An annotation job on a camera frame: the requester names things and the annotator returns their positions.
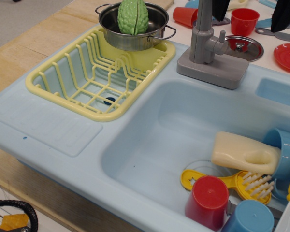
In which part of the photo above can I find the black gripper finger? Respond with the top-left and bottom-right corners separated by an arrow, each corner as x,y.
271,0 -> 290,32
212,0 -> 230,21

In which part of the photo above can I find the grey faucet lever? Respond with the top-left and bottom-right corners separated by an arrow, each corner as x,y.
219,30 -> 226,44

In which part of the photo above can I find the red upright cup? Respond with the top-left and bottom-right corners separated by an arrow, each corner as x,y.
231,8 -> 260,36

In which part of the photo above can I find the grey toy knife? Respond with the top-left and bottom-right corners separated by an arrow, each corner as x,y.
255,28 -> 290,42

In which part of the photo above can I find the red cup lying down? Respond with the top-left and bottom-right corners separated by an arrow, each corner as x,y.
173,7 -> 198,28

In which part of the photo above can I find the red plate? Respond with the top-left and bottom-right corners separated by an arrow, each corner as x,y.
273,43 -> 290,72

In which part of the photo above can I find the steel pot lid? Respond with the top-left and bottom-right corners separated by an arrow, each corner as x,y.
225,35 -> 264,62

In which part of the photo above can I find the grey toy faucet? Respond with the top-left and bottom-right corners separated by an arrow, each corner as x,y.
176,0 -> 249,89

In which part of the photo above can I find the green toy vegetable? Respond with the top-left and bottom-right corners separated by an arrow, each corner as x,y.
117,0 -> 149,35

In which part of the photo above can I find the small steel pot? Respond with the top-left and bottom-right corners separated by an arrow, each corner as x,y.
95,2 -> 176,51

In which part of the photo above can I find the blue cup in sink right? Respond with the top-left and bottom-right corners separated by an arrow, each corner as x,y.
262,128 -> 290,200

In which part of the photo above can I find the blue cup in sink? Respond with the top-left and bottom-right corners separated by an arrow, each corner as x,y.
262,128 -> 290,200
221,200 -> 275,232

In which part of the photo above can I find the yellow dish drying rack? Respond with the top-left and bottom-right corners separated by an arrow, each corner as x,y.
25,26 -> 176,122

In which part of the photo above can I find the yellow dish brush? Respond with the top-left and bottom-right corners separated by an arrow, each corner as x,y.
180,169 -> 274,205

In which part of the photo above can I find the light blue toy sink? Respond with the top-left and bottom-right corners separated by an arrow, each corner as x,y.
0,43 -> 290,232

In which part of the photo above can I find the red cup in sink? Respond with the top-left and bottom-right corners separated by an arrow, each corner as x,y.
185,175 -> 229,231

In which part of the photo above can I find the blue cup in sink front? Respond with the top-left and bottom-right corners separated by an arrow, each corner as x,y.
221,200 -> 275,232

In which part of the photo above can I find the black cable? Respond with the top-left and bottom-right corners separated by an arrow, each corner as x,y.
0,200 -> 39,232

